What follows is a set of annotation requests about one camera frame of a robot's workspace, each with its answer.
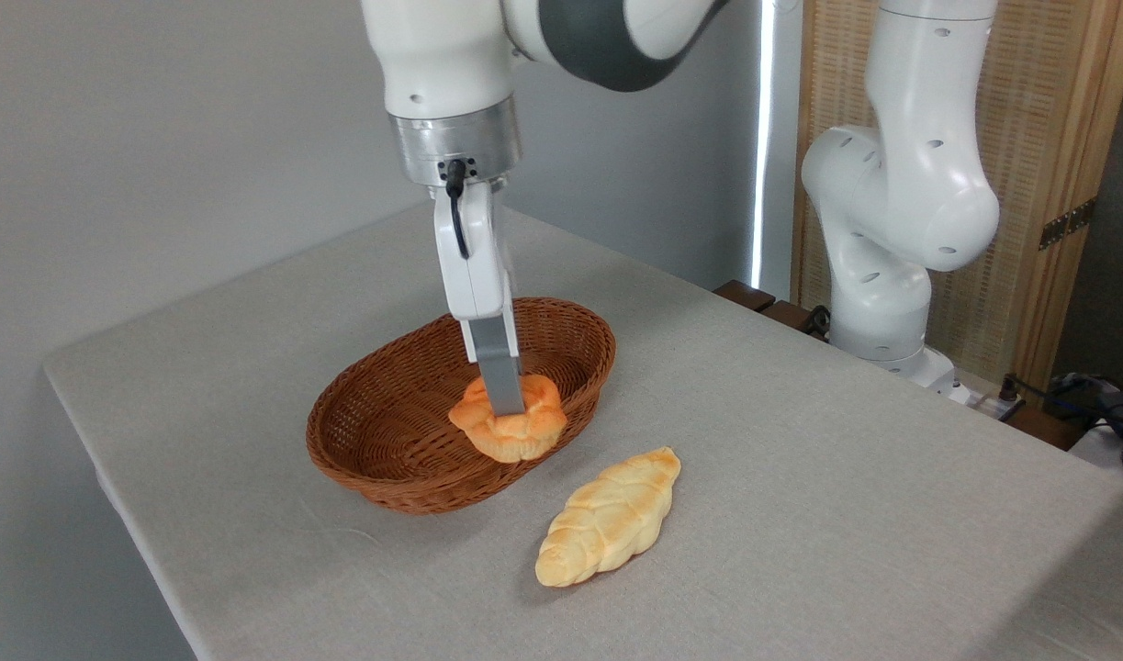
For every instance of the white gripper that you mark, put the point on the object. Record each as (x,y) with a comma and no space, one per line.
(478,266)

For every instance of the round orange bread roll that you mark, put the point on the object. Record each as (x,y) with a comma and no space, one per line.
(524,436)

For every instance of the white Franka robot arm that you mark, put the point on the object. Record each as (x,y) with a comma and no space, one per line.
(892,202)

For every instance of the long braided pale bread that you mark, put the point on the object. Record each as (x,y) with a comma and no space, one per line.
(607,519)

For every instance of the brown oval wicker basket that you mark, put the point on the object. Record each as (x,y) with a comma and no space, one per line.
(377,431)

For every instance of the brown wooden block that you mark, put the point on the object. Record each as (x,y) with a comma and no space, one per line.
(786,315)
(745,295)

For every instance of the gray tablecloth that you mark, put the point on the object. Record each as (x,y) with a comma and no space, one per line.
(800,459)

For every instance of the black clamp knob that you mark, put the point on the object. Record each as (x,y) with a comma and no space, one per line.
(818,321)

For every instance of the white power strip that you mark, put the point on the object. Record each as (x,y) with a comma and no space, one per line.
(979,400)

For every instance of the black power plug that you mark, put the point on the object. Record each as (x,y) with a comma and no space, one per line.
(1009,387)

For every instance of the dark metal screen hinge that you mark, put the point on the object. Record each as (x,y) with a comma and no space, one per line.
(1066,224)

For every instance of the wooden rattan folding screen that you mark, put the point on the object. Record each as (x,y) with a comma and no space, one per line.
(1048,110)

